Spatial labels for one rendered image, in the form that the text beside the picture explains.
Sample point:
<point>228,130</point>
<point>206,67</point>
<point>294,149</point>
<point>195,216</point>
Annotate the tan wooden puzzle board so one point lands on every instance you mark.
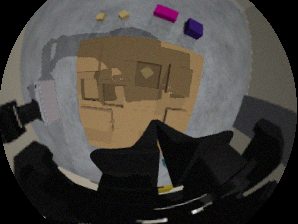
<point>117,102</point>

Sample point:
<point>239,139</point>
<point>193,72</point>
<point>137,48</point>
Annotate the magenta rectangular block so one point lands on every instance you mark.
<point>166,13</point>

